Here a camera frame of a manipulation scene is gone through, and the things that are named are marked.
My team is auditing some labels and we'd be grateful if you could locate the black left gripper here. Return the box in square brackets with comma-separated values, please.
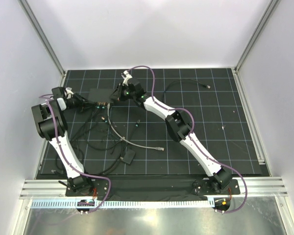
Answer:
[69, 94, 95, 113]

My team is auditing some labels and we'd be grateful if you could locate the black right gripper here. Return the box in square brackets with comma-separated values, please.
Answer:
[109, 83, 135, 102]

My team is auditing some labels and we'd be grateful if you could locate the black network switch box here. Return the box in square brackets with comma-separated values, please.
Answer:
[87, 88, 114, 103]

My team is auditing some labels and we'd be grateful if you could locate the black ethernet cable pulled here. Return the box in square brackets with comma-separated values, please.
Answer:
[164, 78, 211, 93]

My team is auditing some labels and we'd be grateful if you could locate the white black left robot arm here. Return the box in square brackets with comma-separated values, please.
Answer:
[31, 87, 94, 196]

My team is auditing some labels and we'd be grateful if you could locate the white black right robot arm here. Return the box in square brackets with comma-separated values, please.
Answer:
[110, 78, 232, 194]

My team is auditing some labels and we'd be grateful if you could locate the black grid mat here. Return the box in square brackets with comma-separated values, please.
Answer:
[35, 68, 270, 176]

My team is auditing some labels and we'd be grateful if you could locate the small black adapter box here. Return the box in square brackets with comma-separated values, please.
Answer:
[121, 149, 136, 165]

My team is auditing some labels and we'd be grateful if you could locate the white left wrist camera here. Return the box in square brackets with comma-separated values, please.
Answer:
[65, 87, 74, 99]

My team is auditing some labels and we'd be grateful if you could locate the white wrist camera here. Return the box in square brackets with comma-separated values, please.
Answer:
[65, 87, 74, 99]
[121, 70, 133, 86]

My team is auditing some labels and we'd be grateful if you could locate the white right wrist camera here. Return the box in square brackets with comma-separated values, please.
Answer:
[121, 70, 133, 86]

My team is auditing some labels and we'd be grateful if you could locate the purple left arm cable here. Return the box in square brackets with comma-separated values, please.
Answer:
[39, 94, 112, 212]

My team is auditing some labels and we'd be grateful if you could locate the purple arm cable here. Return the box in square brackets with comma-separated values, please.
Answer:
[39, 94, 112, 212]
[127, 65, 248, 215]

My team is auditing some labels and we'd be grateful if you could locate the black cable bundle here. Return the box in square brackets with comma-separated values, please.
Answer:
[51, 105, 128, 177]

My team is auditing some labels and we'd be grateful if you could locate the grey ethernet cable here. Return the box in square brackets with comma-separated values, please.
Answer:
[107, 102, 165, 152]

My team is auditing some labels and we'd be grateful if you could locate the left aluminium corner post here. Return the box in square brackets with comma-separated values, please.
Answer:
[18, 0, 66, 77]

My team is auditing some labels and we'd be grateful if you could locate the aluminium corner post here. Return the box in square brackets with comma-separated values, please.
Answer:
[234, 0, 281, 73]
[18, 0, 66, 77]

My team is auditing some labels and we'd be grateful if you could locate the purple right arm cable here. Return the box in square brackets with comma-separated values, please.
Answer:
[127, 65, 248, 215]

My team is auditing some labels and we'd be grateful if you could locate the white slotted cable duct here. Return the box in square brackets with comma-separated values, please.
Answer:
[31, 198, 215, 210]

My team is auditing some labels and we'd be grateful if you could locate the right aluminium corner post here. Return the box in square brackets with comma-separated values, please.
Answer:
[234, 0, 281, 73]

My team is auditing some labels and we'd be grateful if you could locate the aluminium front frame rail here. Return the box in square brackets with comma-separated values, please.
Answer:
[20, 176, 287, 201]

